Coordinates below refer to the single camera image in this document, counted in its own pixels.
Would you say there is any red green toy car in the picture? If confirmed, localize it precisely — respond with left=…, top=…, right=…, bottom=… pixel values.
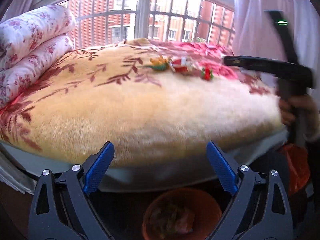
left=201, top=67, right=214, bottom=81

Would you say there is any yellow floral plush blanket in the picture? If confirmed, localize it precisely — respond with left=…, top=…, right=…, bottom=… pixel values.
left=1, top=38, right=285, bottom=167

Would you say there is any orange toy dinosaur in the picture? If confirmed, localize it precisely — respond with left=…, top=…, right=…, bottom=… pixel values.
left=145, top=56, right=170, bottom=72

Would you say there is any right hand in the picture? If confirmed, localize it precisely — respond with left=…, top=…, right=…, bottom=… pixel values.
left=279, top=95, right=319, bottom=136

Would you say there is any red plastic bag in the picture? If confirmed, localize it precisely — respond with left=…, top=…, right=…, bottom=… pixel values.
left=280, top=144, right=310, bottom=196

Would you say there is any window with metal grille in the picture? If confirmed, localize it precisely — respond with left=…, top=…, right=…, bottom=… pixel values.
left=32, top=0, right=235, bottom=49

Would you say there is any orange plastic trash bucket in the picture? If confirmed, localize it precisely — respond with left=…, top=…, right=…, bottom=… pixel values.
left=142, top=188, right=222, bottom=239

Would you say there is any red white toothpaste tube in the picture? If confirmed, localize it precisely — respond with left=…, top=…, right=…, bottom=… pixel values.
left=169, top=56, right=194, bottom=74

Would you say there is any white sheer right curtain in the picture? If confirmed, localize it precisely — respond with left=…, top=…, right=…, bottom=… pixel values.
left=231, top=0, right=320, bottom=91

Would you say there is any folded pink floral quilt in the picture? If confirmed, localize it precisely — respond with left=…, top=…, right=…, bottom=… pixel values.
left=1, top=5, right=76, bottom=107

